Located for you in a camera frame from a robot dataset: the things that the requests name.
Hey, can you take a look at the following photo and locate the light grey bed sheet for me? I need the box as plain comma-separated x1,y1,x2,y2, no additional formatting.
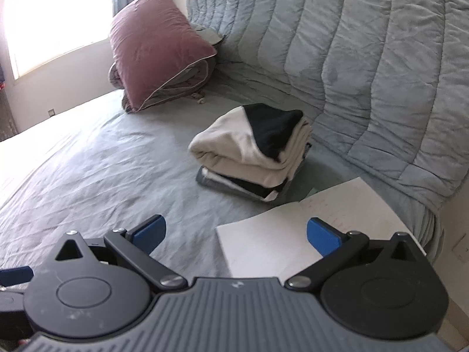
1,92,440,280

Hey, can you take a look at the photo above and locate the folded white pink quilt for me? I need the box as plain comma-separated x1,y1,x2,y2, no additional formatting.
122,56,216,114

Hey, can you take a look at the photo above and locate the grey quilted blanket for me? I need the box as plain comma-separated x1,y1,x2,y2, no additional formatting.
186,0,468,261

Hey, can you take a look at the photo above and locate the bright window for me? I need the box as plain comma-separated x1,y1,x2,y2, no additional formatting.
1,0,113,79

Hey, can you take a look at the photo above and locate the mauve pink pillow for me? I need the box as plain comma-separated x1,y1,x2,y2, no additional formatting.
109,0,217,109

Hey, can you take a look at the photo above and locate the stack of folded clothes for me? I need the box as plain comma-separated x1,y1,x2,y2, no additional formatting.
188,103,312,203

